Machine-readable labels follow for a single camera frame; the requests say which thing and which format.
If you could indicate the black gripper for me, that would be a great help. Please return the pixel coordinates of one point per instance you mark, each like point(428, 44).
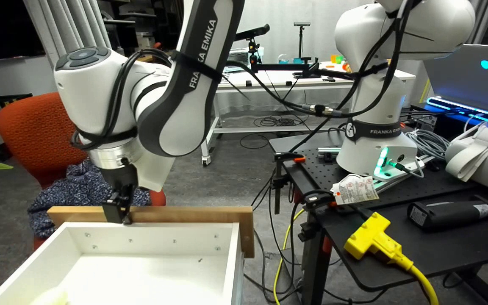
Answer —
point(123, 180)

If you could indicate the wooden front white drawer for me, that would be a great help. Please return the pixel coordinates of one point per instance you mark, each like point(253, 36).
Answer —
point(143, 265)

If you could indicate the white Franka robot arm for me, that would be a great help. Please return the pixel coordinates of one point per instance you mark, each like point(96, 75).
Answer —
point(377, 107)

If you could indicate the blue knit sweater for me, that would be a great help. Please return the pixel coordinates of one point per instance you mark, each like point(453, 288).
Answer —
point(72, 187)

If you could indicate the orange office chair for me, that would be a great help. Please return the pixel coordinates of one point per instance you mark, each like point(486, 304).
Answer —
point(30, 136)

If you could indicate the yellow floor scrap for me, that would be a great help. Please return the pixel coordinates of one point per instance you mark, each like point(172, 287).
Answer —
point(4, 166)

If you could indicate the black folding stand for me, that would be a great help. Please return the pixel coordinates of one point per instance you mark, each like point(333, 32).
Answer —
point(1, 97)

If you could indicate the white plastic box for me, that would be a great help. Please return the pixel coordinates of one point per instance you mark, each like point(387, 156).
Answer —
point(238, 60)

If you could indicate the white curtain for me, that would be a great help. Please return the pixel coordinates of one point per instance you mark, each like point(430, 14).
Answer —
point(69, 26)

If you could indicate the white metal table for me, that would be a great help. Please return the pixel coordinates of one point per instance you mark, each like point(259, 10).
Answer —
point(272, 82)

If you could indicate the black metal table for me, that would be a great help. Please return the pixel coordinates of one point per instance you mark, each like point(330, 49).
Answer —
point(314, 271)

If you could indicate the white crumpled packet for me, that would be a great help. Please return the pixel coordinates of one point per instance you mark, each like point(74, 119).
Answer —
point(355, 188)

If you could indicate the black pole stand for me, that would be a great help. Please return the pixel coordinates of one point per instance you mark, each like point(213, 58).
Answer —
point(303, 39)

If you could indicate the colourful toy blocks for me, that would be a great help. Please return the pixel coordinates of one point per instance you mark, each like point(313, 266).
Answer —
point(338, 60)

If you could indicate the black power brick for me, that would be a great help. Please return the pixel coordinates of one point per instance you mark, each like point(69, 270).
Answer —
point(453, 214)

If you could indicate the white grey VR headset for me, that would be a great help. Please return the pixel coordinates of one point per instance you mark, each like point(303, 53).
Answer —
point(482, 161)

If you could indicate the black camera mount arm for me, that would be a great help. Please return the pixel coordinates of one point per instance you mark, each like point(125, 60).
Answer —
point(279, 66)

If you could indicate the black wall screen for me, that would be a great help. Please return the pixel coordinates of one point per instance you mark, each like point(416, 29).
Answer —
point(1, 27)

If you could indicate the black stereo camera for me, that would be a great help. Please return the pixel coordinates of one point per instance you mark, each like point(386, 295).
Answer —
point(255, 31)

